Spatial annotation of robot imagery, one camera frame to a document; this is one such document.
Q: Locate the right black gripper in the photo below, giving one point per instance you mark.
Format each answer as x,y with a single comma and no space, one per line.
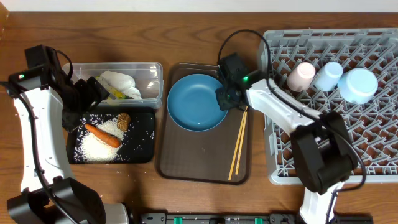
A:
224,101

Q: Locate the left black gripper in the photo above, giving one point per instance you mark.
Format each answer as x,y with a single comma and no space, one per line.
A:
94,94

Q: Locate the white napkin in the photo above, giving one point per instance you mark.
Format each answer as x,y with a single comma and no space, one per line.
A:
124,84

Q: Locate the dark blue plate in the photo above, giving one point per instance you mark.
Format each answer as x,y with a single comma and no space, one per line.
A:
192,103

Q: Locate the brown textured food piece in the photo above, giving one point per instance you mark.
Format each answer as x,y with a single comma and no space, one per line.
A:
123,122

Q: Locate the orange carrot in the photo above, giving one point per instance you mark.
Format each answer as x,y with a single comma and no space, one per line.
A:
103,136

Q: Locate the pink cup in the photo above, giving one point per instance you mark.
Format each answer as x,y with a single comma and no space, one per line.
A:
301,77

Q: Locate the light blue cup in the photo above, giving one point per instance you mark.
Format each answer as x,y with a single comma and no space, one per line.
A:
328,76

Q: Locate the light blue rice bowl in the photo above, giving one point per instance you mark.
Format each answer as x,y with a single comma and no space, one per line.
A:
358,85

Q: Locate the yellow green snack wrapper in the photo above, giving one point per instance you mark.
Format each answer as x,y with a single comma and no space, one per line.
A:
114,94

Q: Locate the wooden chopstick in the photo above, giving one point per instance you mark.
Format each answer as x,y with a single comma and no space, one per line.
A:
235,154
241,138

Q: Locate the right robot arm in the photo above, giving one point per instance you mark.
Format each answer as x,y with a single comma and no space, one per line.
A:
323,155

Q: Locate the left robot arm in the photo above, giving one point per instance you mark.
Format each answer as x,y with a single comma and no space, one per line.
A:
49,191

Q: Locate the grey dishwasher rack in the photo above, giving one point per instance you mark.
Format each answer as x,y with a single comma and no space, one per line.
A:
372,127

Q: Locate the clear plastic bin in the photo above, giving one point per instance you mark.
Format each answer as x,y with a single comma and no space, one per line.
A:
147,75

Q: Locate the black tray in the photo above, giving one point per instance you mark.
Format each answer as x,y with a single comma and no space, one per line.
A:
140,140

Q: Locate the white rice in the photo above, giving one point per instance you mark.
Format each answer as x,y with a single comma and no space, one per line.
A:
99,143

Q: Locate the brown serving tray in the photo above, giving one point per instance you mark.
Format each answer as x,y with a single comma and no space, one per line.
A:
204,156

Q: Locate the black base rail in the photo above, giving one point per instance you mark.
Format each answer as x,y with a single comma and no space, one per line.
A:
163,218

